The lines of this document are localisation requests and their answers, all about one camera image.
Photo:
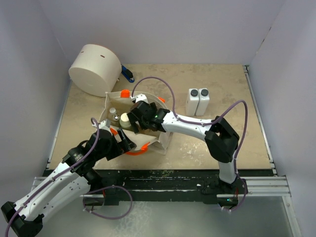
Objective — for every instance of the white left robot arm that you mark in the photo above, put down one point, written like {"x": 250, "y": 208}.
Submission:
{"x": 74, "y": 176}

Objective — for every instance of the large white cylindrical container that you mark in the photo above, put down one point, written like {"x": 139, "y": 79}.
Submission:
{"x": 95, "y": 70}

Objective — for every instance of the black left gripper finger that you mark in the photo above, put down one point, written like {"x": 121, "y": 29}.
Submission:
{"x": 131, "y": 146}
{"x": 123, "y": 140}

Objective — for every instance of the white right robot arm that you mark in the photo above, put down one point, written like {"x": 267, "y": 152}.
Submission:
{"x": 221, "y": 139}

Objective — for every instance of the blue black tool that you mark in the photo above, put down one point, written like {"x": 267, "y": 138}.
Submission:
{"x": 127, "y": 74}

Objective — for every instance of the white square bottle dark cap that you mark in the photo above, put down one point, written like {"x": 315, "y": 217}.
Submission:
{"x": 192, "y": 102}

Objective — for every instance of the clear bottle white cap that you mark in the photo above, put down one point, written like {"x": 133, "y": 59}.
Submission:
{"x": 112, "y": 112}

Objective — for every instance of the green bottle white cap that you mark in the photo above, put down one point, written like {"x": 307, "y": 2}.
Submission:
{"x": 124, "y": 121}

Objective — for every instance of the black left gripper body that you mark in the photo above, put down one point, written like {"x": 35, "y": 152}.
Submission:
{"x": 117, "y": 148}

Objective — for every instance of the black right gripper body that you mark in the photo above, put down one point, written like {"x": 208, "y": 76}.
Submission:
{"x": 143, "y": 123}

